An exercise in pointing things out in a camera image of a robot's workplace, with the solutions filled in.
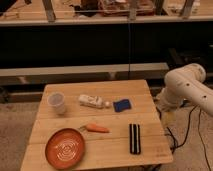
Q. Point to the translucent plastic cup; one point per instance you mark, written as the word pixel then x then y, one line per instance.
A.
pixel 56 101

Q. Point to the orange toy carrot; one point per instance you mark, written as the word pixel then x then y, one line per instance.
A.
pixel 94 128

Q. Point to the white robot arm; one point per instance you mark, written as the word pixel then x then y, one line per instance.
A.
pixel 184 83

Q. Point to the orange ceramic bowl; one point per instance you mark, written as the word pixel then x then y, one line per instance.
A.
pixel 65 148

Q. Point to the white plastic bottle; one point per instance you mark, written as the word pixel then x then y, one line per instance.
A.
pixel 93 101

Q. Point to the wooden table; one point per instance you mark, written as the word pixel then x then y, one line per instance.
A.
pixel 102 150

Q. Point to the long wooden bench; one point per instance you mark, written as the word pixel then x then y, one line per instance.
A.
pixel 83 69

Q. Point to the black vertical pole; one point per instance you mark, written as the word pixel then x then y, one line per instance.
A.
pixel 129 51

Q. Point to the yellow foam gripper tip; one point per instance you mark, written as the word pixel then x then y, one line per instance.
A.
pixel 167 118

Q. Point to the blue sponge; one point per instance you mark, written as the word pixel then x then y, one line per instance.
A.
pixel 122 105

